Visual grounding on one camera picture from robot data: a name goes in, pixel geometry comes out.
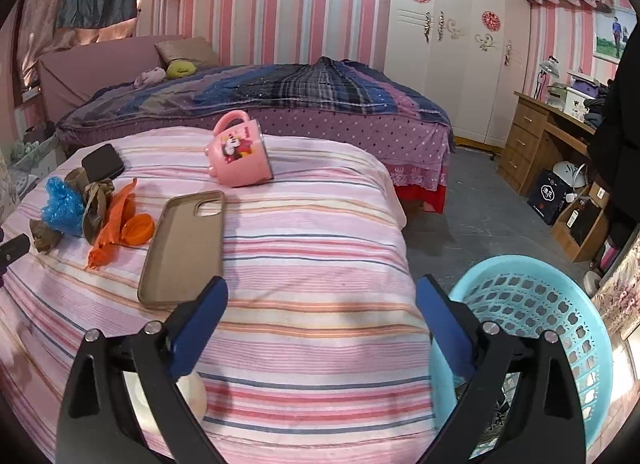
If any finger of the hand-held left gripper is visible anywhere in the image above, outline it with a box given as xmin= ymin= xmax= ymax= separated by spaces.
xmin=0 ymin=235 xmax=31 ymax=265

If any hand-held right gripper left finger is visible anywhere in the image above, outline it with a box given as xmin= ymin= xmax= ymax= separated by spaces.
xmin=56 ymin=275 xmax=229 ymax=464

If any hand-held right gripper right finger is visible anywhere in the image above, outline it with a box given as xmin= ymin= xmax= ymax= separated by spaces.
xmin=416 ymin=274 xmax=587 ymax=464

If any small brown paper lump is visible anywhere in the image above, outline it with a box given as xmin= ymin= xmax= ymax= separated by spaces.
xmin=29 ymin=218 xmax=63 ymax=253

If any blue plastic bag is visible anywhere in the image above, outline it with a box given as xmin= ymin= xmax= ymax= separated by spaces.
xmin=41 ymin=177 xmax=86 ymax=237

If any light blue plastic basket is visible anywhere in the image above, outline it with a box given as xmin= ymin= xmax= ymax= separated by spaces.
xmin=429 ymin=255 xmax=614 ymax=455

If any orange peel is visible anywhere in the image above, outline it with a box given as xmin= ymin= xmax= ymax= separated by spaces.
xmin=120 ymin=213 xmax=155 ymax=246

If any beige phone case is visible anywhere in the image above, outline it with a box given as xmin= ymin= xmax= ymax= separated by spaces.
xmin=137 ymin=190 xmax=226 ymax=311

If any crumpled brown paper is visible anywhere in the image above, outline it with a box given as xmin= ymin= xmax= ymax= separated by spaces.
xmin=80 ymin=179 xmax=117 ymax=245

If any cardboard tube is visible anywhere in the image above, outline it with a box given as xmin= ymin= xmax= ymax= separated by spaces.
xmin=64 ymin=167 xmax=91 ymax=195

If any black wallet case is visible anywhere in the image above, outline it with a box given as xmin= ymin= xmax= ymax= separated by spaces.
xmin=81 ymin=143 xmax=126 ymax=183

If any pink striped blanket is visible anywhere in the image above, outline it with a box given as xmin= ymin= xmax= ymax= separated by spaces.
xmin=0 ymin=126 xmax=441 ymax=464

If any black paper bag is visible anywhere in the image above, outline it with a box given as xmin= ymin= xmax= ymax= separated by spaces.
xmin=527 ymin=169 xmax=573 ymax=225

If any pink cartoon cup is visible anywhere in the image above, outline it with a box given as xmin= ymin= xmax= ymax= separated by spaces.
xmin=206 ymin=110 xmax=274 ymax=188

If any wooden crate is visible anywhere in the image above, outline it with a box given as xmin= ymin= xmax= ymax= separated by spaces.
xmin=551 ymin=184 xmax=611 ymax=263

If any floral cloth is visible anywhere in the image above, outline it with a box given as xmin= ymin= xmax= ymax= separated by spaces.
xmin=602 ymin=244 xmax=640 ymax=339

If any pink bed headboard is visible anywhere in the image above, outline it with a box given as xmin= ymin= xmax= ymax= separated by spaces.
xmin=37 ymin=34 xmax=221 ymax=122

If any wooden desk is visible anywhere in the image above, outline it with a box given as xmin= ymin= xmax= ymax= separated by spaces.
xmin=497 ymin=91 xmax=601 ymax=197

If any dark patterned quilt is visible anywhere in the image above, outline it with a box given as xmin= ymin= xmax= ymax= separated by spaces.
xmin=55 ymin=56 xmax=456 ymax=215

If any pink plush toy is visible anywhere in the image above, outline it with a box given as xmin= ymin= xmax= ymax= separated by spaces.
xmin=134 ymin=66 xmax=167 ymax=89

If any pink window curtain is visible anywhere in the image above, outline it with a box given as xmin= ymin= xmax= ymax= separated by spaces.
xmin=15 ymin=0 xmax=151 ymax=89

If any dark cloth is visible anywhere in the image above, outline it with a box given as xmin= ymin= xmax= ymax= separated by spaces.
xmin=587 ymin=28 xmax=640 ymax=249

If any white box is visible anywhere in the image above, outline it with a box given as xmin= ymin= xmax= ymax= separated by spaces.
xmin=547 ymin=84 xmax=586 ymax=119

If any white wardrobe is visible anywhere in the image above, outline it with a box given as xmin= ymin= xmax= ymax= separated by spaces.
xmin=384 ymin=0 xmax=531 ymax=147

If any plaid blue blanket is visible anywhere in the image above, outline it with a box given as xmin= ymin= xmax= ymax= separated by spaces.
xmin=65 ymin=56 xmax=453 ymax=152

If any tan pillow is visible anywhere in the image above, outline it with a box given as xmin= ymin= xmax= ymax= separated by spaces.
xmin=155 ymin=36 xmax=221 ymax=69

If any purple box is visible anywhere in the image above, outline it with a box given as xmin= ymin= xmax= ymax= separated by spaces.
xmin=567 ymin=71 xmax=601 ymax=99

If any small framed wall poster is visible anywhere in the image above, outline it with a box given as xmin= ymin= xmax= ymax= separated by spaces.
xmin=593 ymin=8 xmax=638 ymax=62

